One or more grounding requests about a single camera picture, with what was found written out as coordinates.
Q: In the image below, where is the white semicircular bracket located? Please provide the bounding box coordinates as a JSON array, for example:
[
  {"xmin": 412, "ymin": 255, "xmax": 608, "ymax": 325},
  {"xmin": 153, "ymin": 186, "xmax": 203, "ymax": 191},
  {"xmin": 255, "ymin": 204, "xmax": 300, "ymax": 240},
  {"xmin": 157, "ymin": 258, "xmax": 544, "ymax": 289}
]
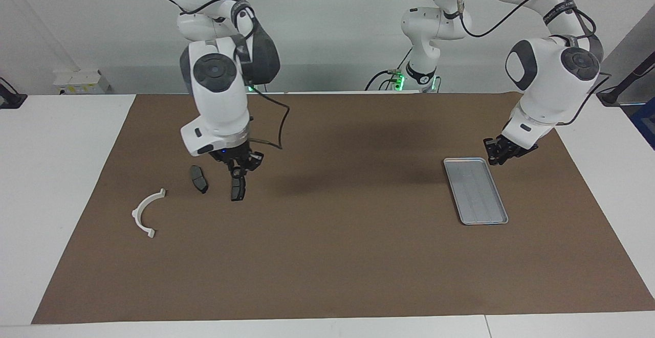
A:
[{"xmin": 132, "ymin": 188, "xmax": 167, "ymax": 239}]

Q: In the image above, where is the brown table mat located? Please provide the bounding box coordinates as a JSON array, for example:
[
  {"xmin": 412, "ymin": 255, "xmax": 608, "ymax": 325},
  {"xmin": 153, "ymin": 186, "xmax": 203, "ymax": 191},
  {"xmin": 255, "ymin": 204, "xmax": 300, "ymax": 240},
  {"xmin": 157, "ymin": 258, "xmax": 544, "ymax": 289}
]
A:
[{"xmin": 32, "ymin": 93, "xmax": 655, "ymax": 324}]

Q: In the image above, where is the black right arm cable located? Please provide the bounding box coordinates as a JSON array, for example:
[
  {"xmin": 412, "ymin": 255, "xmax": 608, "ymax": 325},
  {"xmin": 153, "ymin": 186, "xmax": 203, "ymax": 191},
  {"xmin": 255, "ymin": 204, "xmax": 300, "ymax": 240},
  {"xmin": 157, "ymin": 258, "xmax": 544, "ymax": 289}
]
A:
[{"xmin": 177, "ymin": 0, "xmax": 291, "ymax": 150}]

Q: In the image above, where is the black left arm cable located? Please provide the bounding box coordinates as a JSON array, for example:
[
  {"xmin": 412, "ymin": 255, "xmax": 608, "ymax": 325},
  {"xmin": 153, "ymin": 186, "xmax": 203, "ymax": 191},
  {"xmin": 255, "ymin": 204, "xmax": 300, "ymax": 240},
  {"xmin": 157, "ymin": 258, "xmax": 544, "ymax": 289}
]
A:
[{"xmin": 455, "ymin": 0, "xmax": 612, "ymax": 126}]

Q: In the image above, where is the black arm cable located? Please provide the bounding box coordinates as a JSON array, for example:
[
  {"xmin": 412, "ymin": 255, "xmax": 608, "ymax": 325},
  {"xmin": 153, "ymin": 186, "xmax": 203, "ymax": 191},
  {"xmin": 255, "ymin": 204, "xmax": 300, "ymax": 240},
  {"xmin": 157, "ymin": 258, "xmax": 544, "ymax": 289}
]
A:
[
  {"xmin": 177, "ymin": 0, "xmax": 291, "ymax": 150},
  {"xmin": 455, "ymin": 0, "xmax": 612, "ymax": 126}
]

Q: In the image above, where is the black table clamp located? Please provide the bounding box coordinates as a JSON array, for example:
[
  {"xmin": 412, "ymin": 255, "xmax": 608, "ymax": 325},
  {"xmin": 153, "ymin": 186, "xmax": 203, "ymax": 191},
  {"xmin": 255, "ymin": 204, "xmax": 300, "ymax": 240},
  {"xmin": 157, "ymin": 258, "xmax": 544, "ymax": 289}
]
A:
[{"xmin": 0, "ymin": 77, "xmax": 27, "ymax": 109}]

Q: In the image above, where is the curved dark brake pad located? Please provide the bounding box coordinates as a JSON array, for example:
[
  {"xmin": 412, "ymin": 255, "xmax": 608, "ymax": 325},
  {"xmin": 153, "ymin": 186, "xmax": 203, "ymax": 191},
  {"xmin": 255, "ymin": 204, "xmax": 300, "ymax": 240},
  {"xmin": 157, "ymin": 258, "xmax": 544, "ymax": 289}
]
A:
[{"xmin": 190, "ymin": 165, "xmax": 209, "ymax": 194}]

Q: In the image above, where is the rectangular dark brake pad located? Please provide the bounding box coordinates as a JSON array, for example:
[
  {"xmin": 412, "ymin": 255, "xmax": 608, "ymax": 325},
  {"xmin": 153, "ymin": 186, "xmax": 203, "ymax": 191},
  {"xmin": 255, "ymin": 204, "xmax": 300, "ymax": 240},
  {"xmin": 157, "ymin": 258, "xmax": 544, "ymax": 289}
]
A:
[{"xmin": 230, "ymin": 175, "xmax": 247, "ymax": 202}]

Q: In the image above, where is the blue crate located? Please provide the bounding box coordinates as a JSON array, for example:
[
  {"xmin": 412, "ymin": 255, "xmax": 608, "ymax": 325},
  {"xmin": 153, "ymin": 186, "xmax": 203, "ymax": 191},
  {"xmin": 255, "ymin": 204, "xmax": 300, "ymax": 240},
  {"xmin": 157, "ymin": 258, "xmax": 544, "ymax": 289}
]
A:
[{"xmin": 630, "ymin": 98, "xmax": 655, "ymax": 149}]

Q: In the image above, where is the silver metal tray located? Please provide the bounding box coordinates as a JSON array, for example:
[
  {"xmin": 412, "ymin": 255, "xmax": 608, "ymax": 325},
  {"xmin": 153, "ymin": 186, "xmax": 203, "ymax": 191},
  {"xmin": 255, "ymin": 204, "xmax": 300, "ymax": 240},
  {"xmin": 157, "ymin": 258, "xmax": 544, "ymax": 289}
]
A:
[{"xmin": 443, "ymin": 157, "xmax": 509, "ymax": 226}]

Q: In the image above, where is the black angled stand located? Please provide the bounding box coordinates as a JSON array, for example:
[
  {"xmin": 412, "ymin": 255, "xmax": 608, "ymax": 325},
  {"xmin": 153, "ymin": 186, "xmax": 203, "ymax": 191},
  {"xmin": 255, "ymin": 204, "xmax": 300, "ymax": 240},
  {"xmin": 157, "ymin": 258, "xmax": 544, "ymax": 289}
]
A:
[{"xmin": 596, "ymin": 52, "xmax": 655, "ymax": 107}]

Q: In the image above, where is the white power box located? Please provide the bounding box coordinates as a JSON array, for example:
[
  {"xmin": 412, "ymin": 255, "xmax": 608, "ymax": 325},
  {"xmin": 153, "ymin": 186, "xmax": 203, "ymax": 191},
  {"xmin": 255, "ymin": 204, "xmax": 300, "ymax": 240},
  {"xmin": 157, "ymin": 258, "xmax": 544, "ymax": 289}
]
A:
[{"xmin": 54, "ymin": 70, "xmax": 110, "ymax": 95}]

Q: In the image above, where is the black base cable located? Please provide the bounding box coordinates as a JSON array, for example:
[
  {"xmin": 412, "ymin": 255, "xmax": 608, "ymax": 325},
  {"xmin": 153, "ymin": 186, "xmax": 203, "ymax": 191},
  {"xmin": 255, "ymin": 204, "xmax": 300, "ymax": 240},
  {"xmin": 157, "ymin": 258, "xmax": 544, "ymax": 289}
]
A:
[{"xmin": 365, "ymin": 49, "xmax": 413, "ymax": 92}]

